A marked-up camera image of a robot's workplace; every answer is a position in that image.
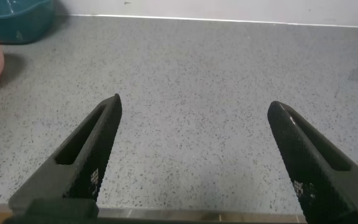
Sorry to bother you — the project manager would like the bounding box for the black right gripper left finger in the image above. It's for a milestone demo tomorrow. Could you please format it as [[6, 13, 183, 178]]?
[[8, 93, 122, 218]]

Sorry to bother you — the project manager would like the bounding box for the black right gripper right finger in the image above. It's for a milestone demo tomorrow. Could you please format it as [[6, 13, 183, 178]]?
[[267, 101, 358, 223]]

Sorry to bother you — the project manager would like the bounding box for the teal square plastic basin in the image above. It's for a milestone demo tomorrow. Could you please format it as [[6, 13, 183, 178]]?
[[0, 0, 55, 44]]

